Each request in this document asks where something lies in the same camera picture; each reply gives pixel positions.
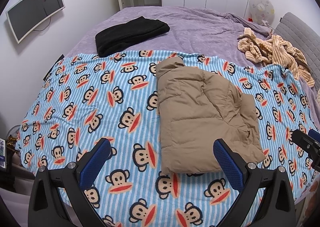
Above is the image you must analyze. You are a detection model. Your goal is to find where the grey padded headboard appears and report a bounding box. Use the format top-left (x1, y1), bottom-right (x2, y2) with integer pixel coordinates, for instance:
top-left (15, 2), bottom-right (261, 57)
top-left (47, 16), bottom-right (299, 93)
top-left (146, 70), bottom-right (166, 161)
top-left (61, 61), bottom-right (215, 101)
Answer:
top-left (274, 12), bottom-right (320, 67)

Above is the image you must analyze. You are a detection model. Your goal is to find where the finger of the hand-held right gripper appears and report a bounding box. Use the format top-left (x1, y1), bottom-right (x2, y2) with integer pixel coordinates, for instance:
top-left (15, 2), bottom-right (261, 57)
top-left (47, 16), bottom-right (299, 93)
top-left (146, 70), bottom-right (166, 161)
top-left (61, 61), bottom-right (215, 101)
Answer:
top-left (292, 129), bottom-right (313, 153)
top-left (308, 129), bottom-right (320, 143)

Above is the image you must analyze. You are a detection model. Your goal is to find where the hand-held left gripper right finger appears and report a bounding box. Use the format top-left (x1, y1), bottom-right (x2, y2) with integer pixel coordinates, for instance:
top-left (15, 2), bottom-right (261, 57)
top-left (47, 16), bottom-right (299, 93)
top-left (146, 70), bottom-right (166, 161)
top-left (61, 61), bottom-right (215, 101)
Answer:
top-left (213, 138), bottom-right (297, 227)

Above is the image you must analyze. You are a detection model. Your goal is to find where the white framed wall monitor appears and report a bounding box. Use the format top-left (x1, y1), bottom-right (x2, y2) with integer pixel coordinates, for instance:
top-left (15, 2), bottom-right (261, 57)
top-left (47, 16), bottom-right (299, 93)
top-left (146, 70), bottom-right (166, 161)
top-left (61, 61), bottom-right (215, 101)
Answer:
top-left (5, 0), bottom-right (66, 44)

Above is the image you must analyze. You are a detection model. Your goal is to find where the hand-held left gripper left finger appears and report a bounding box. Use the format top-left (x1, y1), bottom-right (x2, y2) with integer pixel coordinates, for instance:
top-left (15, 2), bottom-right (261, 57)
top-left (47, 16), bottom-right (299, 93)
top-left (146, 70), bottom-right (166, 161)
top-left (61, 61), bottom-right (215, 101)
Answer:
top-left (28, 138), bottom-right (112, 227)

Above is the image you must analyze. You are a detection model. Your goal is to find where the purple bedspread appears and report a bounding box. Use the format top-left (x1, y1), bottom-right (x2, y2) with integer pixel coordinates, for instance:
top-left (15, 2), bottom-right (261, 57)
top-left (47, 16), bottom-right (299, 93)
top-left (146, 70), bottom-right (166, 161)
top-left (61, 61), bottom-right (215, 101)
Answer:
top-left (64, 6), bottom-right (320, 107)

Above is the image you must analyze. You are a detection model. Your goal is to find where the black folded garment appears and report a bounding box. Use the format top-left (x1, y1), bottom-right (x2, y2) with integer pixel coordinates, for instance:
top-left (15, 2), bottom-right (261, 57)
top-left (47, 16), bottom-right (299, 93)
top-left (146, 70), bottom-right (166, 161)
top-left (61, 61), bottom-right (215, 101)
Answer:
top-left (95, 16), bottom-right (170, 57)

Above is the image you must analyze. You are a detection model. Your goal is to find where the monkey print striped blanket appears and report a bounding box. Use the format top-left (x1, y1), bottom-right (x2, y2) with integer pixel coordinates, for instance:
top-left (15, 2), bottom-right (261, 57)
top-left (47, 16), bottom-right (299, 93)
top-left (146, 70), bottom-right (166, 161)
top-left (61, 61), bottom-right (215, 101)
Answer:
top-left (15, 51), bottom-right (318, 227)

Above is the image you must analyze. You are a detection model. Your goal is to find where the white round fan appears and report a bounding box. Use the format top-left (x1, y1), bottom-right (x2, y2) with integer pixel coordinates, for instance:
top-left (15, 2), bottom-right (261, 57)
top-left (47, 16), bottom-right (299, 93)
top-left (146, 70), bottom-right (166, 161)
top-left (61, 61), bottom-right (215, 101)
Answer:
top-left (247, 0), bottom-right (275, 26)

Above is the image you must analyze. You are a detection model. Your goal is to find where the tan puffer jacket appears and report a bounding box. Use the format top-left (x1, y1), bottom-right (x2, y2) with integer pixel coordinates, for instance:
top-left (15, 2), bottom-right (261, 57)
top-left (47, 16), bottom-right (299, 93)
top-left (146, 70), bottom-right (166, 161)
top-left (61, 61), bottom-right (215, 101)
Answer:
top-left (155, 56), bottom-right (266, 176)

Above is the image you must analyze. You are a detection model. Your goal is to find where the beige striped fleece garment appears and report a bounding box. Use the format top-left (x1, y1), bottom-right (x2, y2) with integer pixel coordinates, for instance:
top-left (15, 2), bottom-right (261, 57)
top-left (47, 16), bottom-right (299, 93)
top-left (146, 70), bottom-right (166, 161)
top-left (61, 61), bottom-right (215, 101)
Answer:
top-left (237, 27), bottom-right (316, 86)

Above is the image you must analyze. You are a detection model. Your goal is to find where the black monitor cable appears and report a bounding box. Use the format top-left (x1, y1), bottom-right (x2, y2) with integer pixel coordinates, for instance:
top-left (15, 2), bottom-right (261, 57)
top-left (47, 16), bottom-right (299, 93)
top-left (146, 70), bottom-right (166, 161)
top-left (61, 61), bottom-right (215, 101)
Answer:
top-left (32, 16), bottom-right (52, 32)

